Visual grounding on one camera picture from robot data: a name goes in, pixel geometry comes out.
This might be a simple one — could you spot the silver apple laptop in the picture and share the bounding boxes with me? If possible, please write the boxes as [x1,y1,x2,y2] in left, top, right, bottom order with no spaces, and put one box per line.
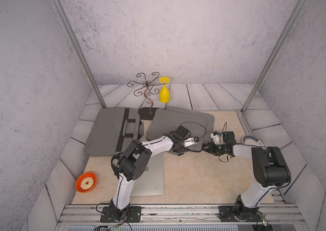
[131,153,165,197]

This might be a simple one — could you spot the grey zippered laptop bag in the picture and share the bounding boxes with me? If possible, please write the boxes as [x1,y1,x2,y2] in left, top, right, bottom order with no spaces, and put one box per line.
[85,108,144,157]

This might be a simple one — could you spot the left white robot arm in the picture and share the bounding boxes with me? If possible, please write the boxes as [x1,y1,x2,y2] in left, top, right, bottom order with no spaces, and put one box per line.
[110,130,191,213]

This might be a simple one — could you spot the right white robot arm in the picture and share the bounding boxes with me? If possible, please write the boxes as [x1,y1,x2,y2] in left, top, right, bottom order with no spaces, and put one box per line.
[203,131,291,218]

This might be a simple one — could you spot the white plate green rim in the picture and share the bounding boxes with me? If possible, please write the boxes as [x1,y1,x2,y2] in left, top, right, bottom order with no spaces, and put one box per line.
[243,135,265,147]

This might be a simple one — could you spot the yellow plastic wine glass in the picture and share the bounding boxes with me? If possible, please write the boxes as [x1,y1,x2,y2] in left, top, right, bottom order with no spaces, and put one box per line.
[159,77,171,104]

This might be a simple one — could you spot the orange round object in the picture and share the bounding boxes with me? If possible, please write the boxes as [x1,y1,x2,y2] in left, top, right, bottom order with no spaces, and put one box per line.
[75,172,97,193]

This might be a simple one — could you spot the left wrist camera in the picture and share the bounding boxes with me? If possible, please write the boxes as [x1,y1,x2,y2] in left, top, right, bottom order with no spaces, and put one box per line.
[174,125,191,140]

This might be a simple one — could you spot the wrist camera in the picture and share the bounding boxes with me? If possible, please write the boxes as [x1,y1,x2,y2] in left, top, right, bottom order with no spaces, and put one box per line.
[174,125,191,140]
[210,131,222,144]

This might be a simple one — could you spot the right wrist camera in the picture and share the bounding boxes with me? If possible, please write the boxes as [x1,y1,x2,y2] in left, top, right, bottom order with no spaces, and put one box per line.
[210,131,222,144]

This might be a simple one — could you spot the copper wire stand dark base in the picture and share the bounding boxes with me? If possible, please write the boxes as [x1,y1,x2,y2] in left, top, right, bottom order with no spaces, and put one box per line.
[127,72,163,120]

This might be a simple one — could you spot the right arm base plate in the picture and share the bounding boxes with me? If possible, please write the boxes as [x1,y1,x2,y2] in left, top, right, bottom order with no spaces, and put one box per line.
[218,206,262,222]

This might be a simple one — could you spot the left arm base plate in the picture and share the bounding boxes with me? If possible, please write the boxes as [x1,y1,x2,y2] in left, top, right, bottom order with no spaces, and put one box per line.
[100,206,142,223]

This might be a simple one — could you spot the white ring in dish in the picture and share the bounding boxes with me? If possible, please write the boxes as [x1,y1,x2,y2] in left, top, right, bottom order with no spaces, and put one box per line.
[80,177,94,190]

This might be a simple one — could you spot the aluminium front rail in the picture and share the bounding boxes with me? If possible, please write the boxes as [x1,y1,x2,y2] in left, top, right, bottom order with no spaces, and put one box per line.
[56,204,309,231]

